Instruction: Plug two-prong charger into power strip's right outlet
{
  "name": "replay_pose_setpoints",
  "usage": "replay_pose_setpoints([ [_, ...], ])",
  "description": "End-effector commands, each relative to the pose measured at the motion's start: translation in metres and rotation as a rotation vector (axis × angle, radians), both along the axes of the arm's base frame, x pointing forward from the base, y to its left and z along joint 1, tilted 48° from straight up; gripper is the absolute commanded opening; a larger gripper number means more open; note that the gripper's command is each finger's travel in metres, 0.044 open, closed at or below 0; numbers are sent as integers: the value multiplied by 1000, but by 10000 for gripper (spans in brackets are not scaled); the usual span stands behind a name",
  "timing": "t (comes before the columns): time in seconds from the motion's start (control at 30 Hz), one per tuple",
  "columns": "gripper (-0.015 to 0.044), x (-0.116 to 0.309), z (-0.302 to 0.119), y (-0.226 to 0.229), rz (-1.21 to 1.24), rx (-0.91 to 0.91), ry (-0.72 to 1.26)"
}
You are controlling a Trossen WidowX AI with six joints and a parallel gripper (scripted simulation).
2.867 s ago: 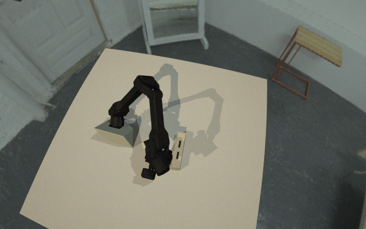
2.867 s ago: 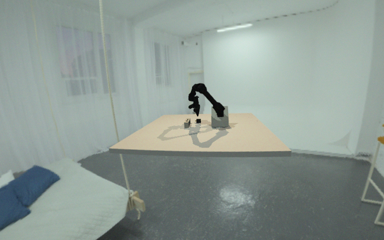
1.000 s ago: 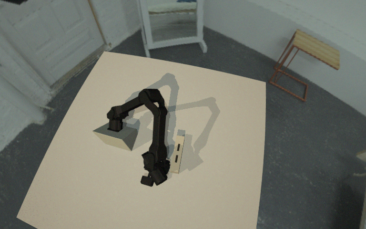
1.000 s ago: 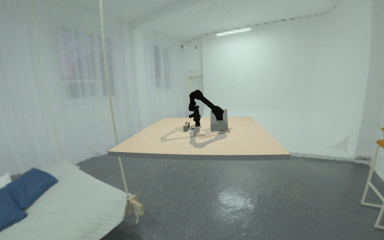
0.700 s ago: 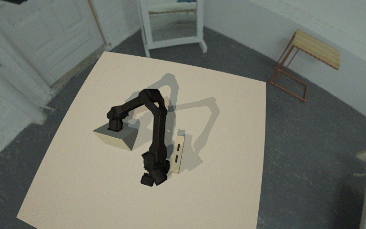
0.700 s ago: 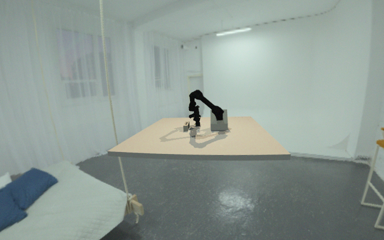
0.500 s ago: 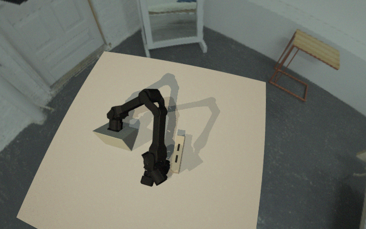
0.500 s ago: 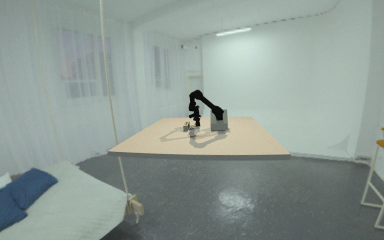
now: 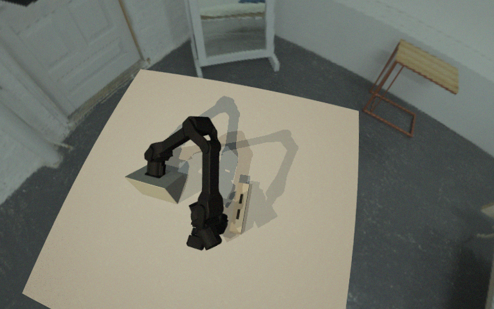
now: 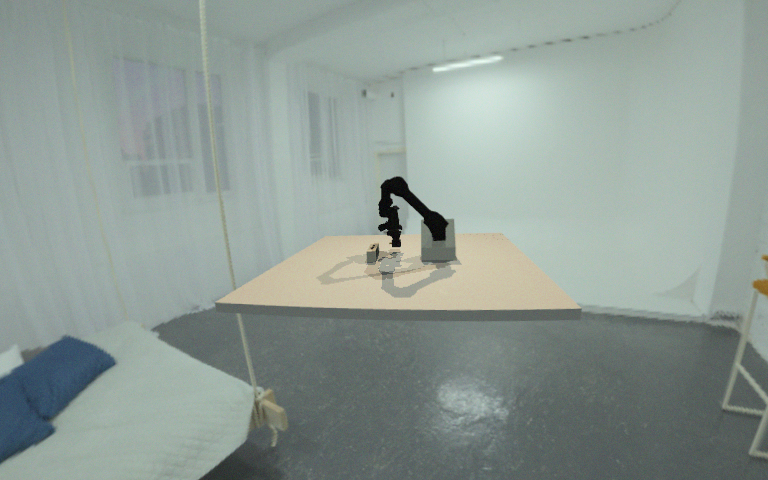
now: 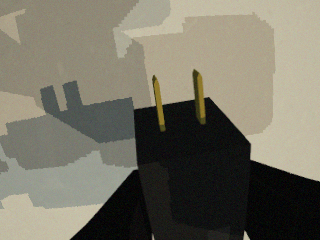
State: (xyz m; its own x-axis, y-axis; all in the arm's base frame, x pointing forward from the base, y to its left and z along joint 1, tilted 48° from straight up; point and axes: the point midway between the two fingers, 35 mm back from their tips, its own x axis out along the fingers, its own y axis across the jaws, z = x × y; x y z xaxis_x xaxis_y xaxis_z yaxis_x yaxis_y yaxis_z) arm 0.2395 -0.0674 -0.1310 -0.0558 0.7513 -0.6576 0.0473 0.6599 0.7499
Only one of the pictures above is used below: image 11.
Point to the black two-prong plug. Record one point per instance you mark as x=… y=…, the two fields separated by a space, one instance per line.
x=194 y=168

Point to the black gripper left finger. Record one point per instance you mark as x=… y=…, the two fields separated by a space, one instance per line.
x=123 y=217

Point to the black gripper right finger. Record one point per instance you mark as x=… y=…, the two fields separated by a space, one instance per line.
x=281 y=206

